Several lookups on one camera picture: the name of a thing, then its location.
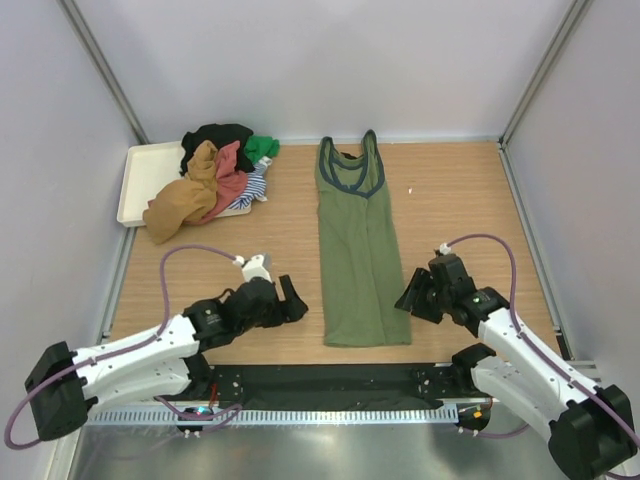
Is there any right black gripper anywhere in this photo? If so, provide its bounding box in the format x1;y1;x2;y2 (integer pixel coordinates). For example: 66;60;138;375
394;267;452;324

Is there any olive green printed tank top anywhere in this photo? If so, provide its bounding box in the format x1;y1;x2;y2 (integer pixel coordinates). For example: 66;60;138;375
315;130;412;348

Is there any tan brown tank top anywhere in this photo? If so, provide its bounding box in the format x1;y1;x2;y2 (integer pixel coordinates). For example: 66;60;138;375
143;140;218;244

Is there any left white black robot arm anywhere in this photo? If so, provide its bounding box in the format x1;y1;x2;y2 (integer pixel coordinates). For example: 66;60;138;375
25;275;308;441

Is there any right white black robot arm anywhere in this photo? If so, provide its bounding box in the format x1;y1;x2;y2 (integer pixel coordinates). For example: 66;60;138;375
395;253;639;479

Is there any blue white striped tank top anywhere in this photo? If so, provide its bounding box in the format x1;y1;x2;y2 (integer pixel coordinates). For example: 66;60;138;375
229;156;272;210

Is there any dusty pink tank top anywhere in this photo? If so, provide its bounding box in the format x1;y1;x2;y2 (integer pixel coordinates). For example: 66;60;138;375
203;141;248;223

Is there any bright green tank top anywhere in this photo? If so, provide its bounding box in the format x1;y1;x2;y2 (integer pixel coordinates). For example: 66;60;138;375
244;135;280;164

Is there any black tank top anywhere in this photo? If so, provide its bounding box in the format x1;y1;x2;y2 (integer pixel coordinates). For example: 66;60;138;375
180;123;255;176

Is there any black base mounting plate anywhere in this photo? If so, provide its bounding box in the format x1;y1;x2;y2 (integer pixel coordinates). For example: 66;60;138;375
171;363;486;412

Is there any white plastic tray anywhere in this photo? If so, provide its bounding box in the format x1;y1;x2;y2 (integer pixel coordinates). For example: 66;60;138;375
116;140;252;229

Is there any slotted white cable duct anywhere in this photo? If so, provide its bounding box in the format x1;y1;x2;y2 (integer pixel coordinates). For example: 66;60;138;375
87;404;459;427

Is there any aluminium front rail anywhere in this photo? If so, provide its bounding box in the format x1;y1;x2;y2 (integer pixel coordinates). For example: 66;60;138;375
568;360;602;394

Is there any right aluminium frame post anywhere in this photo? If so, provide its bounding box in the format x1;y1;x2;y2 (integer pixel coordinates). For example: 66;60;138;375
498;0;593;150

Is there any aluminium frame post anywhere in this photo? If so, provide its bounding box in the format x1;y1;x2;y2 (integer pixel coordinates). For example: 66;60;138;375
498;0;593;150
57;0;149;145

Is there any left aluminium frame post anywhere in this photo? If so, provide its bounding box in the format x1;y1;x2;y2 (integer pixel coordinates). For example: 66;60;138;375
57;0;149;145

